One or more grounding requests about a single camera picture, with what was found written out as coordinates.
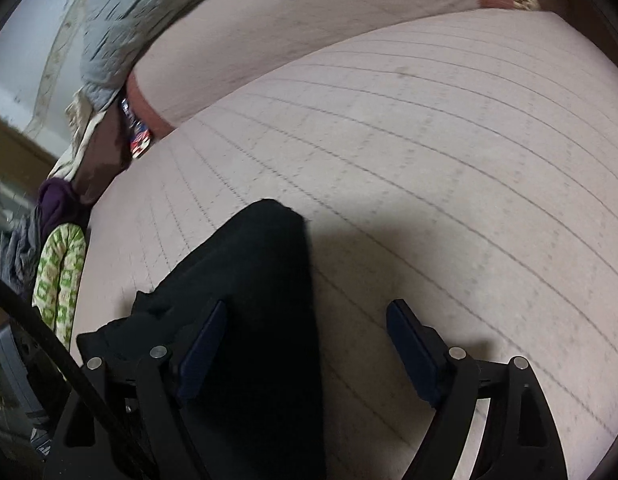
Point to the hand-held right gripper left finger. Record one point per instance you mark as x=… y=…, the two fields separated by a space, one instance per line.
x=204 y=345

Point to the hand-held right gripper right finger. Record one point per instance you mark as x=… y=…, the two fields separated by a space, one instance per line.
x=411 y=355

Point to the black pants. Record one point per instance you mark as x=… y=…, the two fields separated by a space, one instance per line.
x=259 y=285

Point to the green patterned cloth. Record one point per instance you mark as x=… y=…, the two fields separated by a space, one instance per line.
x=54 y=280

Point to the pink quilted sofa seat cover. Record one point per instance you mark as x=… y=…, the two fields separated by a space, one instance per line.
x=464 y=160

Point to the grey crumpled cloth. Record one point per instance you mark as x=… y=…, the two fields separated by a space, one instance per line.
x=21 y=255

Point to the purple cloth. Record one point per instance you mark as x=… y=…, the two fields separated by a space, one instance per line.
x=59 y=200

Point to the brown cloth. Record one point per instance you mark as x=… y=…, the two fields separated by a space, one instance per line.
x=101 y=160

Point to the colourful patterned cloth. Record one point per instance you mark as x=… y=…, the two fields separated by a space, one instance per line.
x=139 y=140

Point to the cream cloth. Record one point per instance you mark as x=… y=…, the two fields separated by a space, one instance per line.
x=81 y=110

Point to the brown wooden furniture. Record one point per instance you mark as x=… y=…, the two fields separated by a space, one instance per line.
x=14 y=150

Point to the pink sofa back cushion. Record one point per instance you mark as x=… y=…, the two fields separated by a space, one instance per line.
x=289 y=50

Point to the grey quilted blanket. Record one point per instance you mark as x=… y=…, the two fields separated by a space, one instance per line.
x=139 y=25

